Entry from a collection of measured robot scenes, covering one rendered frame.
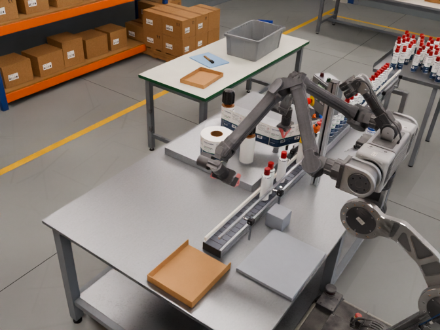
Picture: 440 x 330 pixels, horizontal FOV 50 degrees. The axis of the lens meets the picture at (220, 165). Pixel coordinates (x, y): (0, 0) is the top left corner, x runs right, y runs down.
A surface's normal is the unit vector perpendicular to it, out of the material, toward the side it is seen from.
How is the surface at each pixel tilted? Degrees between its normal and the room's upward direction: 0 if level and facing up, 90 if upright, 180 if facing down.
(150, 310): 0
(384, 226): 90
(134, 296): 0
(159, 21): 90
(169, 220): 0
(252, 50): 95
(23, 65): 90
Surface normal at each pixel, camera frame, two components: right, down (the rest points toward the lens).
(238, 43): -0.54, 0.52
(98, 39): 0.80, 0.36
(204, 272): 0.04, -0.83
